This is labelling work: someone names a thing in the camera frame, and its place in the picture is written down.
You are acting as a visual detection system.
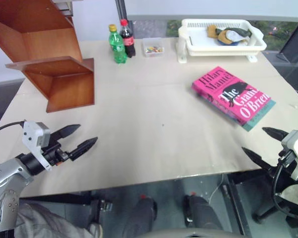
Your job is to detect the dark green cloth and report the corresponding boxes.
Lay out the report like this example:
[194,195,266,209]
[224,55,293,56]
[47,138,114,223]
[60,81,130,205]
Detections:
[222,26,253,38]

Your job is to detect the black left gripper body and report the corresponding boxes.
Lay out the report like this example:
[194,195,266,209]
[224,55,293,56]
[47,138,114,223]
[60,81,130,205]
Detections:
[41,137,72,167]

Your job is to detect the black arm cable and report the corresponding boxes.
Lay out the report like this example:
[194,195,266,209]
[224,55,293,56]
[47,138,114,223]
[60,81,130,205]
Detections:
[272,162,298,219]
[0,120,25,139]

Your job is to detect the grey fabric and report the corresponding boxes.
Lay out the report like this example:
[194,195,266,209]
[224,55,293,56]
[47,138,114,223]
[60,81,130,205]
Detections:
[14,203,104,238]

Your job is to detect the green soda bottle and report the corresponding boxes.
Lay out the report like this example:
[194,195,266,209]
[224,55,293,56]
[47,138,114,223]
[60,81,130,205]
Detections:
[108,24,128,64]

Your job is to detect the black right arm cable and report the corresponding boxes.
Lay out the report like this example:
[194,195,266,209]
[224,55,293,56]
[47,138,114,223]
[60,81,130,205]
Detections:
[272,162,298,219]

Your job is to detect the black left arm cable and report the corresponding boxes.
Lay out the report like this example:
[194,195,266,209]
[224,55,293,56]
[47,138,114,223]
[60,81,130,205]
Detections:
[0,120,25,139]

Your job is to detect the yellow cloth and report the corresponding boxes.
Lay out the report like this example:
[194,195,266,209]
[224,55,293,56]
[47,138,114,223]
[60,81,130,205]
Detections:
[207,24,236,46]

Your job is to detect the dark cola bottle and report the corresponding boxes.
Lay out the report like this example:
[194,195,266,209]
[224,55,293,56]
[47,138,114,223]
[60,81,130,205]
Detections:
[120,19,137,59]

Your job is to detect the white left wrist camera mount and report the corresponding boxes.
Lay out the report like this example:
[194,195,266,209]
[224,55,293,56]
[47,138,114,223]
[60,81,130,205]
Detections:
[22,120,52,172]

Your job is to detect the colourful small pieces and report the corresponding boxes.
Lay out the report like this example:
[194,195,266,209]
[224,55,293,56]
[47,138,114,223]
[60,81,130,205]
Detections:
[145,46,163,54]

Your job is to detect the pale grey cloth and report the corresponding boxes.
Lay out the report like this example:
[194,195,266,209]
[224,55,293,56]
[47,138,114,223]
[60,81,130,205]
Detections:
[224,29,244,42]

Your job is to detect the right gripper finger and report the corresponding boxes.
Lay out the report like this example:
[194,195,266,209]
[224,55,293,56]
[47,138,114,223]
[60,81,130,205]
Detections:
[262,127,289,143]
[241,147,274,175]

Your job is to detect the thin white cable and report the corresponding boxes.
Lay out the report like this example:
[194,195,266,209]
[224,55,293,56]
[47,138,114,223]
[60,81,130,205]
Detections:
[208,173,224,202]

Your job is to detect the black chair base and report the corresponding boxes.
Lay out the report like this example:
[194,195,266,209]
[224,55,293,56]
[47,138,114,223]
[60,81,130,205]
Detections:
[252,198,289,224]

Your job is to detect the grey metal post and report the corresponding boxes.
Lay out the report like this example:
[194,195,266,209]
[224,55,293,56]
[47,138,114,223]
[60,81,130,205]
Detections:
[116,0,128,23]

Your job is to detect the wooden angled shelf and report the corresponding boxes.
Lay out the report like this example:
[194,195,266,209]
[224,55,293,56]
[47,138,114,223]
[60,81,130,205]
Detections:
[0,0,95,114]

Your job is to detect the black monitor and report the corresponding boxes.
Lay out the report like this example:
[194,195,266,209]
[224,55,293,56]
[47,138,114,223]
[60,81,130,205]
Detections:
[279,22,298,65]

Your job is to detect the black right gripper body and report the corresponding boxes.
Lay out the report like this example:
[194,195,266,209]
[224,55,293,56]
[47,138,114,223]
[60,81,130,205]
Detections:
[269,148,294,178]

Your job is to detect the white plastic basket rack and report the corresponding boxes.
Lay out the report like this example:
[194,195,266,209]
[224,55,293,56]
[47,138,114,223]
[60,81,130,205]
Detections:
[175,18,268,63]

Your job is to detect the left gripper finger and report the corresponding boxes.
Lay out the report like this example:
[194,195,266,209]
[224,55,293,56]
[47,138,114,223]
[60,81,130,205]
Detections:
[69,136,98,162]
[49,124,81,145]

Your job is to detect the pink paperback book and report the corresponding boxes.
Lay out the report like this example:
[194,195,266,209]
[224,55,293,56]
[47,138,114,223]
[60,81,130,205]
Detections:
[191,65,272,126]

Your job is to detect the clear plastic box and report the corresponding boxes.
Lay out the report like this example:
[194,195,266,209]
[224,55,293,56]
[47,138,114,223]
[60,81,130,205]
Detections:
[142,37,165,58]

